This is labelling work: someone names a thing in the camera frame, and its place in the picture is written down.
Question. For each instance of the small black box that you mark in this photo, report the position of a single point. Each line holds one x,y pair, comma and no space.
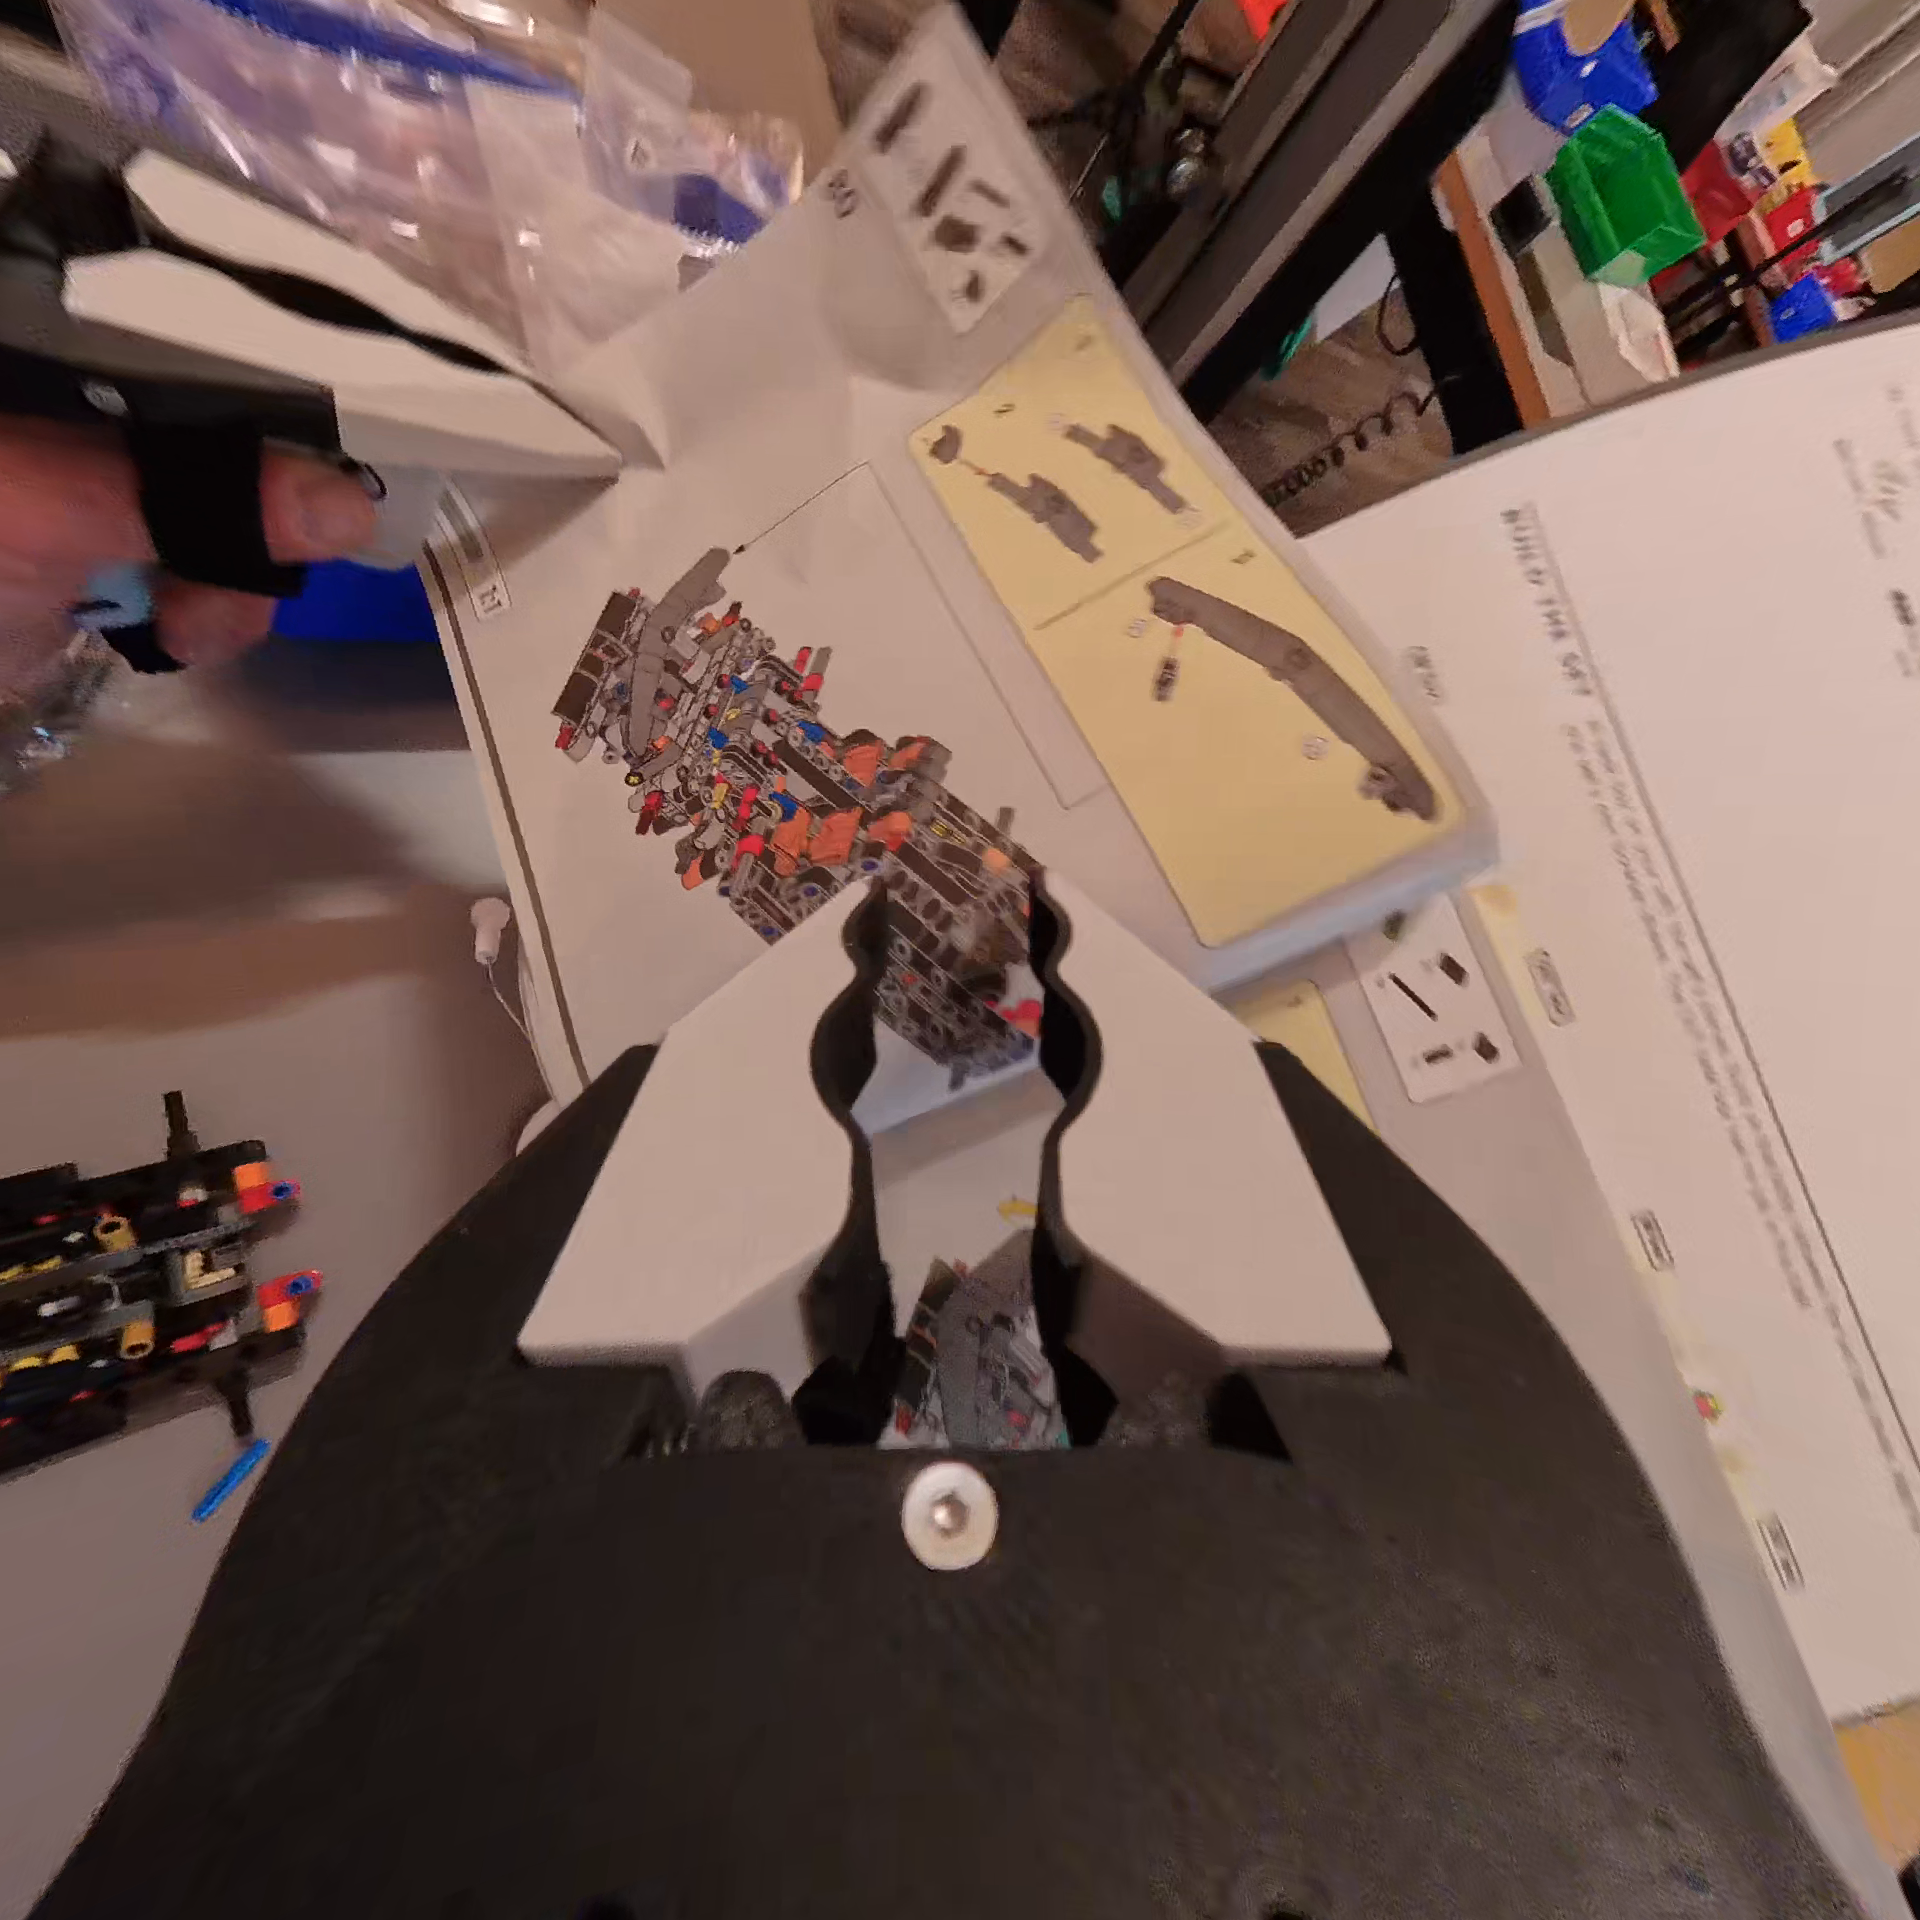
1524,218

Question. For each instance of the blue parts bin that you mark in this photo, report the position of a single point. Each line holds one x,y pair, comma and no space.
354,601

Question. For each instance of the blue storage bin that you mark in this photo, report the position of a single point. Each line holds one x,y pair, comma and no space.
1582,61

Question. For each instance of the partly built lego car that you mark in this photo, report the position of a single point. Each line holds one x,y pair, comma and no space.
119,1290

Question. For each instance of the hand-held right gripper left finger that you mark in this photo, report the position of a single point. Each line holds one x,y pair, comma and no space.
704,1186

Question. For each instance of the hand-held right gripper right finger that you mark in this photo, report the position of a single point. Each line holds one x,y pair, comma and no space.
1214,1201

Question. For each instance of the lego instruction booklet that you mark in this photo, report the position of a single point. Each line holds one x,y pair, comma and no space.
840,630

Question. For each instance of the pile of clear parts bags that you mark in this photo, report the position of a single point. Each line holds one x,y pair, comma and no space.
452,137

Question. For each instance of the person's left hand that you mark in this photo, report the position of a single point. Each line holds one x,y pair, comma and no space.
68,511

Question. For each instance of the green storage bin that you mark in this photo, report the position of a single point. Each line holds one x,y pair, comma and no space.
1622,195

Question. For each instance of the white task sheet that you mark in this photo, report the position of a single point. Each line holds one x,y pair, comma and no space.
1725,826

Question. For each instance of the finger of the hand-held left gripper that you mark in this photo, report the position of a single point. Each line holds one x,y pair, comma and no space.
300,242
224,339

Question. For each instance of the blue lego pin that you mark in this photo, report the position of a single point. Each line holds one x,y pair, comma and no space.
235,1477

